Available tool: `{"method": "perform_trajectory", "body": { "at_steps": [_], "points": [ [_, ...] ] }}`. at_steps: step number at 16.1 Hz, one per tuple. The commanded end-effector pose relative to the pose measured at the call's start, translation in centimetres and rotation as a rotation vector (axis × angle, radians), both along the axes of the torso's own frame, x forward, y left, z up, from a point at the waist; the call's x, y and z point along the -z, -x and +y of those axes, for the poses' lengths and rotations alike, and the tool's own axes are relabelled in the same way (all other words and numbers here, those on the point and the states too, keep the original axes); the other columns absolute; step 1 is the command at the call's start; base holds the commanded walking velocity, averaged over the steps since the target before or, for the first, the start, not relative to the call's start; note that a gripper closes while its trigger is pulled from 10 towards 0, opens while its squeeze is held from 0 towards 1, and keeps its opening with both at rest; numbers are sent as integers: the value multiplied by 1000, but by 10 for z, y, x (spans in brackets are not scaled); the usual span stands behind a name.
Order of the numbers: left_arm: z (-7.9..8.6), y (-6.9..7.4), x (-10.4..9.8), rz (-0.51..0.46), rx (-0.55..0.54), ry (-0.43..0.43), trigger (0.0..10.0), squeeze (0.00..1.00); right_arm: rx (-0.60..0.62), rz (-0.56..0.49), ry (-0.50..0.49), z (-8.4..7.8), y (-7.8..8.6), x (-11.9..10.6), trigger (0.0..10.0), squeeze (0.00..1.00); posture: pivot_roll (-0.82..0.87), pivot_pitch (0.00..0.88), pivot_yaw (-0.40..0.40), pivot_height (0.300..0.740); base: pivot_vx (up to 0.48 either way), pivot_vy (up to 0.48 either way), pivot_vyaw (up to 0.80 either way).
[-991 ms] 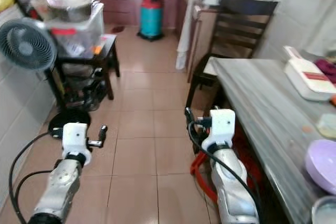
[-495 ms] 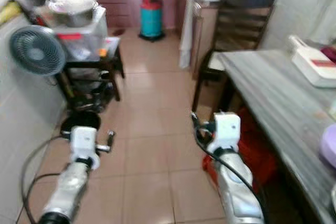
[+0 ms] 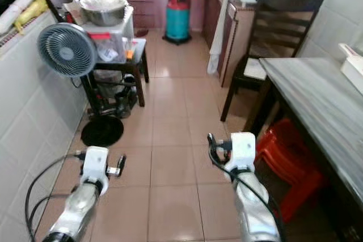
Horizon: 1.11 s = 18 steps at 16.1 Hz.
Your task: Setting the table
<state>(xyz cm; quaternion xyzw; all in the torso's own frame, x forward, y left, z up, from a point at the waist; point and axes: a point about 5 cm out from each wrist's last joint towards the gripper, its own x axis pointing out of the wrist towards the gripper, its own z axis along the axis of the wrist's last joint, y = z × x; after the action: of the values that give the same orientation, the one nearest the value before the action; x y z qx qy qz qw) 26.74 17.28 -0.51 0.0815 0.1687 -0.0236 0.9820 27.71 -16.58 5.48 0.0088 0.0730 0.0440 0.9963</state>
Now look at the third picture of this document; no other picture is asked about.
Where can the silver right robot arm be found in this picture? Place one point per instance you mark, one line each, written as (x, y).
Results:
(255, 208)

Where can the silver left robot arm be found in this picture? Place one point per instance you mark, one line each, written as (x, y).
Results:
(76, 211)

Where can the red plastic stool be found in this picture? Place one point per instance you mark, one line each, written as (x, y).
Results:
(289, 165)

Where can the small dark side table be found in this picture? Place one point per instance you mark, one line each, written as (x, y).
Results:
(139, 66)

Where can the grey marble dining table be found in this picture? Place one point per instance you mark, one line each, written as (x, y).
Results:
(317, 100)

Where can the maroon tiled counter cabinet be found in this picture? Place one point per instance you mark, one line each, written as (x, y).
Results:
(235, 35)

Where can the white hanging cloth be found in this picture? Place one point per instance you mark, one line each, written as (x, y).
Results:
(218, 32)

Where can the clear storage box red latch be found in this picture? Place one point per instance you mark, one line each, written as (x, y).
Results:
(113, 46)

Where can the grey standing fan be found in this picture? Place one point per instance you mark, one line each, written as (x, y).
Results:
(67, 50)

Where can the teal gas cylinder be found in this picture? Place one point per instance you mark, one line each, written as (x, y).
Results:
(177, 18)

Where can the dark wooden slatted chair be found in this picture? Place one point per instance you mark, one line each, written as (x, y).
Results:
(283, 24)

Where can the steel mixing bowl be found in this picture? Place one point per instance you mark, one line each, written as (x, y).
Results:
(103, 15)

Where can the white box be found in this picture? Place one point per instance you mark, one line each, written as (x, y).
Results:
(353, 69)

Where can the yellow cloth bundle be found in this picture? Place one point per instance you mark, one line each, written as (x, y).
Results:
(31, 12)

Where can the white paper roll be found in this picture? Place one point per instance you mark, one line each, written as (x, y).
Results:
(18, 7)

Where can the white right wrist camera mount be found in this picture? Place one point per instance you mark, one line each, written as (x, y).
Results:
(241, 148)

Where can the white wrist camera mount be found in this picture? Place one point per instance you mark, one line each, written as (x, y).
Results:
(95, 162)
(241, 148)

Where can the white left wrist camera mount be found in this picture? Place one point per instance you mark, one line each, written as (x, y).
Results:
(95, 162)

